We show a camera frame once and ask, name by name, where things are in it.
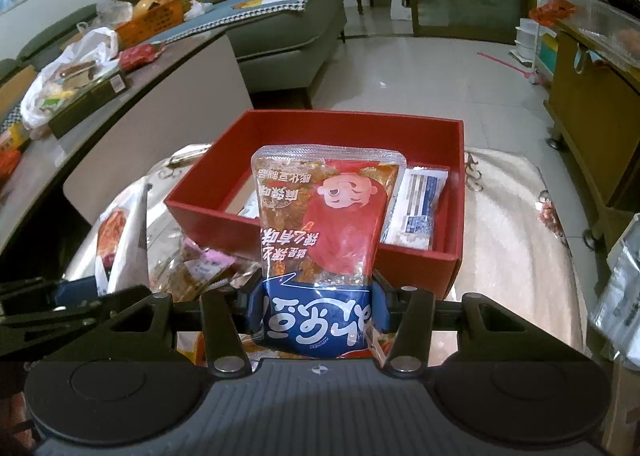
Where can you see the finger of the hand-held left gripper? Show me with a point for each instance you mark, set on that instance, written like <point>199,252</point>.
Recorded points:
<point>75,292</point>
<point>45,322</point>

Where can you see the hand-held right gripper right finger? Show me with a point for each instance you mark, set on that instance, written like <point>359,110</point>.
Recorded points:
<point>380,308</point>

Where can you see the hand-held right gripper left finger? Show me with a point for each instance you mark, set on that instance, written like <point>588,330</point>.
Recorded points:
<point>254,311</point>

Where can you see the pink seed packet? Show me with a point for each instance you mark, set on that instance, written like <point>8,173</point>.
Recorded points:
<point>205,263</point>

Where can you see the white orange snack bag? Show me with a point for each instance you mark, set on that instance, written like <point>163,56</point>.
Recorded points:
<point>125,236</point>

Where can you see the red blue snack packet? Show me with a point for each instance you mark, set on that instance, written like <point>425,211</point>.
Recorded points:
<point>345,216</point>

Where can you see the red box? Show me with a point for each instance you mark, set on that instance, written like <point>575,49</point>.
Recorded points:
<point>310,128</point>

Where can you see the orange snack packet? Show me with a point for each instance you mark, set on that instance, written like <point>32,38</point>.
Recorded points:
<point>192,348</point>

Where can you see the white blue printed packet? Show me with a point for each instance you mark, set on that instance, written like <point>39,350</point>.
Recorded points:
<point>415,201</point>

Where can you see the grey coffee table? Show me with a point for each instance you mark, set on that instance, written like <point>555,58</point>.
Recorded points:
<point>165,136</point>

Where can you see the dark green box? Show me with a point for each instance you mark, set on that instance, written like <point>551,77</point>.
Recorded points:
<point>85,103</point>

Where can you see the cardboard box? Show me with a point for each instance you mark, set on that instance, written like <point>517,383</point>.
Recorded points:
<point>17,86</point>

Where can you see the grey plastic bag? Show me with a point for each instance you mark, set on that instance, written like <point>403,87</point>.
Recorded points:
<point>620,286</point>

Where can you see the white plastic bag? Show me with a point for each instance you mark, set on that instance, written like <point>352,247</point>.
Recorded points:
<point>95,43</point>

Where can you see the grey sofa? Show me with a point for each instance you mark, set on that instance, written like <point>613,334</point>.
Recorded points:
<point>280,51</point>

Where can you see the pink fly swatter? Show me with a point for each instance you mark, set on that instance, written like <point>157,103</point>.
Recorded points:
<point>505,65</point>

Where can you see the orange plastic basket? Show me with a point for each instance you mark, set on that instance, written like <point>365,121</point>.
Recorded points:
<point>150,23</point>

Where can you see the wooden cabinet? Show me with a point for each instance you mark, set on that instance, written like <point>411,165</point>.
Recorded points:
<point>595,126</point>

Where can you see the clear crumpled plastic bag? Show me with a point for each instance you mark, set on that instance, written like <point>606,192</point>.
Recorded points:
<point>112,11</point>

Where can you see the blue sofa cover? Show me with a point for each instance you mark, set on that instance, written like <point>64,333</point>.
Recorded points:
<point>215,18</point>

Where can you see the yellow round object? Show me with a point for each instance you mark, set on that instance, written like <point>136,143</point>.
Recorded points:
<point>150,3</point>

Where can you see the teal storage box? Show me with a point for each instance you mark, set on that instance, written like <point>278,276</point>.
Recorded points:
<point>547,61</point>

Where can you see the white crumpled tissue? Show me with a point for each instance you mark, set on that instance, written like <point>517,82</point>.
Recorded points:
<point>197,11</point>

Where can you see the white stacked container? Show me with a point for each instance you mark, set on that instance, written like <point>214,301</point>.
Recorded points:
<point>526,38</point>

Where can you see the orange red bag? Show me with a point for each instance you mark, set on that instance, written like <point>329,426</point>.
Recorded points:
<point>550,11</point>

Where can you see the clear plastic container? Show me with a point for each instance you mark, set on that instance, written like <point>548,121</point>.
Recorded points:
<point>607,23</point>

